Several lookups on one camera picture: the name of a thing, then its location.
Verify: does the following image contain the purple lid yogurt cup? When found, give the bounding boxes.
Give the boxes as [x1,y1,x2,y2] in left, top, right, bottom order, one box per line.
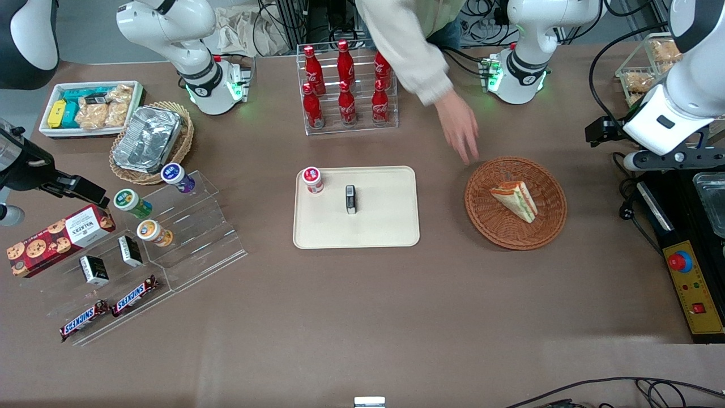
[160,163,196,194]

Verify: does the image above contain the yellow snack box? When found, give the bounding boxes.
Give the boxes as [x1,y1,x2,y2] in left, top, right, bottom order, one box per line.
[46,99,68,129]

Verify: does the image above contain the forearm in cream sleeve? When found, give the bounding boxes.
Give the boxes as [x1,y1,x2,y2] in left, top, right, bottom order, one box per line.
[355,0,456,108]

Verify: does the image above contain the clear bin of bread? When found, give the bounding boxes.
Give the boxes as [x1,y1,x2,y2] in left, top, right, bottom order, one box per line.
[615,32,689,109]

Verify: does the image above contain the clear acrylic stepped stand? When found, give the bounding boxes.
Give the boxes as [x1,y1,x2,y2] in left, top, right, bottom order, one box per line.
[33,169,249,347]

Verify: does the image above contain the orange lid yogurt cup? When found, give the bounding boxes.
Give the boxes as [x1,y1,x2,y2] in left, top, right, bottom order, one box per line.
[137,219,174,248]

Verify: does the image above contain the small black white carton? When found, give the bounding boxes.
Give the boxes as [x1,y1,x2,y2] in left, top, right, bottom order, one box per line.
[117,235,144,267]
[79,255,110,287]

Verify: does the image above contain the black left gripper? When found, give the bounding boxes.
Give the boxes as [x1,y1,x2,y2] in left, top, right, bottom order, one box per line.
[586,115,631,148]

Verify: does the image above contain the Snickers chocolate bar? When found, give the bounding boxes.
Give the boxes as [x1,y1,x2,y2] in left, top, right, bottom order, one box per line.
[110,275,159,317]
[59,300,110,343]

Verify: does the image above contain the green lid yogurt cup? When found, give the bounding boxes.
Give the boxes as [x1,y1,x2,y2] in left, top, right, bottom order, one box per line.
[113,188,153,220]

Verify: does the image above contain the red cola bottle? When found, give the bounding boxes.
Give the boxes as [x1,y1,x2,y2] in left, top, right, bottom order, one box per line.
[301,83,325,129]
[304,45,327,96]
[374,51,393,89]
[337,40,357,87]
[371,79,391,125]
[338,80,357,126]

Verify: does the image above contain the triangle sandwich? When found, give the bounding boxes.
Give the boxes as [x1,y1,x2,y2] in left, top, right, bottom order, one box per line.
[490,181,538,224]

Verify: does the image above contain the round brown wicker basket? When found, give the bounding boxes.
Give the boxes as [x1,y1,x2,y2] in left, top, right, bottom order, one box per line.
[464,156,568,251]

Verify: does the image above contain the red lid yogurt cup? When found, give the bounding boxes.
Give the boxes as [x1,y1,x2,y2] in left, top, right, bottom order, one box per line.
[301,167,325,195]

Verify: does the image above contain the beige plastic tray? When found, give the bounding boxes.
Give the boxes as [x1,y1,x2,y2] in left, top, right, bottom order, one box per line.
[292,165,421,249]

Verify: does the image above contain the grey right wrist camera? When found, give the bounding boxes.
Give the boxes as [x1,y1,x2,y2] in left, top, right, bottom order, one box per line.
[0,203,27,228]

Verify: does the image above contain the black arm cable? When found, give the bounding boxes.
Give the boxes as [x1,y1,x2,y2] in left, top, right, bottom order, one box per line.
[587,23,672,123]

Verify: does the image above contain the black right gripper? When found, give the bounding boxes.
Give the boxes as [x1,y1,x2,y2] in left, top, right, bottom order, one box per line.
[0,121,110,209]

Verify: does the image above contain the oval light wicker basket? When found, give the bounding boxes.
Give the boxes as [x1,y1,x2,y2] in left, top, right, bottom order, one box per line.
[109,101,195,186]

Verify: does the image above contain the person's bare hand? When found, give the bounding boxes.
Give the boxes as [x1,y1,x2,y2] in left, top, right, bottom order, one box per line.
[434,89,481,166]

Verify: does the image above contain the yellow emergency stop box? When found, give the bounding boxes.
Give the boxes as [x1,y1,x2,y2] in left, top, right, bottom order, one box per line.
[662,240,725,336]

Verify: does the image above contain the clear acrylic bottle rack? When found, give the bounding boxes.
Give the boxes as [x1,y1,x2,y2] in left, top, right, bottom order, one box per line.
[296,42,399,136]

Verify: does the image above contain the aluminium foil tray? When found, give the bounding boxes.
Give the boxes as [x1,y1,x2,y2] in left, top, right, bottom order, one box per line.
[112,105,183,175]

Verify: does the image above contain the crumpled beige bag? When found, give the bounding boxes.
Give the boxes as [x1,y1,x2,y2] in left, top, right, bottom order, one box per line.
[214,5,296,58]

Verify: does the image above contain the white rectangular snack bin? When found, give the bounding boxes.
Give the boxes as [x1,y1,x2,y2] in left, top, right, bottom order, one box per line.
[38,80,146,140]

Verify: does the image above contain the shiny metal container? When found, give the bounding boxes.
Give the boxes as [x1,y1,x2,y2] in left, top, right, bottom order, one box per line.
[692,171,725,239]

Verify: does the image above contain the teal snack box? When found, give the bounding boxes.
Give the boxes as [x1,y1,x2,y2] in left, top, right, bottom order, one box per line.
[59,87,109,129]

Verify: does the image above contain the black equipment base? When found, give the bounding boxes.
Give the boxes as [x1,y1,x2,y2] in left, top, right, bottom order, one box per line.
[637,169,725,345]

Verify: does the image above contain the red Walkers cookie box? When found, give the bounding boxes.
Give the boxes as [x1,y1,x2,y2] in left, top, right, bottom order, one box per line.
[6,203,117,279]

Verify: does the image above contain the black cable at table edge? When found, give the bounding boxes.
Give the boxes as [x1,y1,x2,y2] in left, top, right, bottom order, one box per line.
[503,376,725,408]

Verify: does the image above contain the clear bag of biscuits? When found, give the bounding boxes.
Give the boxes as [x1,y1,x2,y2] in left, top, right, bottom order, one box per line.
[75,101,109,131]
[104,84,135,128]

